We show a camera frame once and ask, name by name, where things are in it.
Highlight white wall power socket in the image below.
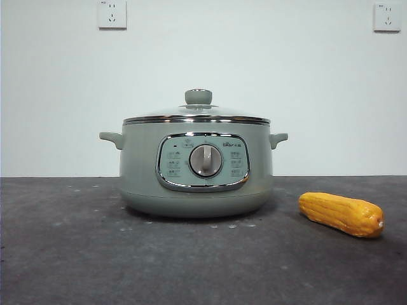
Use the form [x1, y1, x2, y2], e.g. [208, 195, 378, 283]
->
[372, 3, 402, 34]
[97, 0, 128, 31]

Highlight sage green electric cooking pot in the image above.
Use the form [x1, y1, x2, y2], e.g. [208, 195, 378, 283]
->
[99, 119, 289, 219]

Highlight glass lid with green knob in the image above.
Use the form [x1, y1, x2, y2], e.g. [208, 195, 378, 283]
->
[123, 89, 272, 126]

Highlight yellow corn cob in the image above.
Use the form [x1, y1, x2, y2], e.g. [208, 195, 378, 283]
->
[298, 191, 385, 240]

